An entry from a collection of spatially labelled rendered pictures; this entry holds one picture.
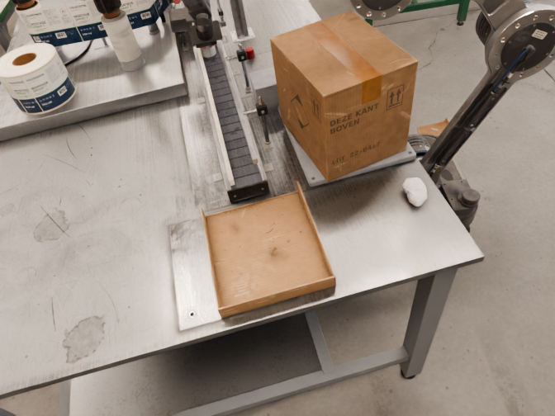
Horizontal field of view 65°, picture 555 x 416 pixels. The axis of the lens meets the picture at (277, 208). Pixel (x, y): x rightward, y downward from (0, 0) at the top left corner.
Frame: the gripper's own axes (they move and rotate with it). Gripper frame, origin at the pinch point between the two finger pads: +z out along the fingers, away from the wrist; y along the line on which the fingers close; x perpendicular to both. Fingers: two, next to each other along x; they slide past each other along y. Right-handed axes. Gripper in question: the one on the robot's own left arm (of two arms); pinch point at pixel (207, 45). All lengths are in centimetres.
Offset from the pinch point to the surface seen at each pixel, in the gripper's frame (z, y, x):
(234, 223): -35, 6, 64
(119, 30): -3.1, 27.3, -9.9
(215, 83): -4.6, 1.0, 15.7
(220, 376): 7, 24, 111
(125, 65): 7.6, 29.6, -2.9
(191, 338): -51, 22, 86
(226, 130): -20.2, 1.9, 36.3
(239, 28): 16.3, -14.3, -11.8
